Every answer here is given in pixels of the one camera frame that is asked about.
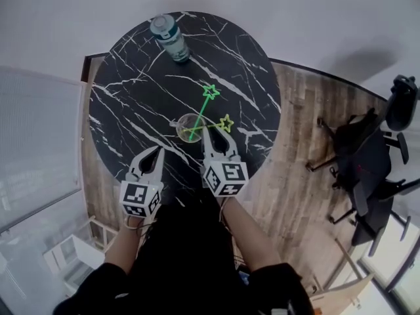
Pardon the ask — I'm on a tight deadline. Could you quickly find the light wooden chair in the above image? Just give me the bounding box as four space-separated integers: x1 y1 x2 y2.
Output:
308 237 375 315

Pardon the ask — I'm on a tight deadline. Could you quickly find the clear glass cup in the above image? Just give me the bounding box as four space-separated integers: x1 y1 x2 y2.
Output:
169 112 208 144

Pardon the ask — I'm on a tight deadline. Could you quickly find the person's left forearm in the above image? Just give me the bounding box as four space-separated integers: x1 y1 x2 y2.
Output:
104 212 156 275

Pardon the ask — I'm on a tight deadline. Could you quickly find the black office chair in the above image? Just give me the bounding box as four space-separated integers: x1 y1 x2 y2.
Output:
305 74 420 266

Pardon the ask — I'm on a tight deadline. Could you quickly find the yellow star stick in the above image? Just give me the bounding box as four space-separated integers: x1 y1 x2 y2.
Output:
180 114 236 135

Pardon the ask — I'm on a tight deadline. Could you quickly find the white cabinet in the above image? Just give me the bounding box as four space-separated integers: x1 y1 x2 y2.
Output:
41 234 106 295

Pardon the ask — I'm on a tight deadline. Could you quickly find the glass railing panel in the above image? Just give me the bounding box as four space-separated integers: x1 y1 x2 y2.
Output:
0 65 84 236

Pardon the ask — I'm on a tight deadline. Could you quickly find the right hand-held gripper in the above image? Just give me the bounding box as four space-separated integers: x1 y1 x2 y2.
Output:
199 126 249 198

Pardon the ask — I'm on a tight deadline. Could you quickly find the person's right forearm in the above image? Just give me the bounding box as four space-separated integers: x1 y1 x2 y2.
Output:
219 194 284 275

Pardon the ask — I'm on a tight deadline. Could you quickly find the clear water bottle teal band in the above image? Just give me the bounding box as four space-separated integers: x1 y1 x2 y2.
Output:
149 14 190 65

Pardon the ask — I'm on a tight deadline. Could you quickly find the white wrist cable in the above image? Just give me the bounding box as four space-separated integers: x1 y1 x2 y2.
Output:
123 214 156 233

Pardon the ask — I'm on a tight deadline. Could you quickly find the person's black clothing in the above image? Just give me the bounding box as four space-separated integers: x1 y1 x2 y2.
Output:
53 192 316 315

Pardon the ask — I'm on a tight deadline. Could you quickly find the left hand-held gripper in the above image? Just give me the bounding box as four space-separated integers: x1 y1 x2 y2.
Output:
119 146 165 219

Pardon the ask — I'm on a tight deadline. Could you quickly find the green star stick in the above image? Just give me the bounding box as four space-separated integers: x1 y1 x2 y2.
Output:
188 84 221 142

